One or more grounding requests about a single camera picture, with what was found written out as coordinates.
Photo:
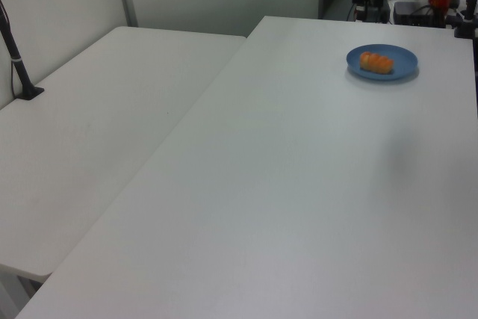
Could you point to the black camera pole with base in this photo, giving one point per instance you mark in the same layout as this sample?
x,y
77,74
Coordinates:
x,y
19,68

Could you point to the black clamp pole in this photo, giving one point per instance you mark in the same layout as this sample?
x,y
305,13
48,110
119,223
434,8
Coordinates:
x,y
465,25

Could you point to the blue round plate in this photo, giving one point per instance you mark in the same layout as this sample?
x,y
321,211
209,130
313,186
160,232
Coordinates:
x,y
405,58

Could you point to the black flat electronics box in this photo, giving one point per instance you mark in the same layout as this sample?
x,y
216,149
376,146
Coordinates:
x,y
409,10

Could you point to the orange braided bread roll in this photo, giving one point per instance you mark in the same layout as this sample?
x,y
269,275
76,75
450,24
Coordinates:
x,y
375,62

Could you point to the white side table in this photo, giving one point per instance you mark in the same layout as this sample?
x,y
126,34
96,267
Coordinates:
x,y
93,128

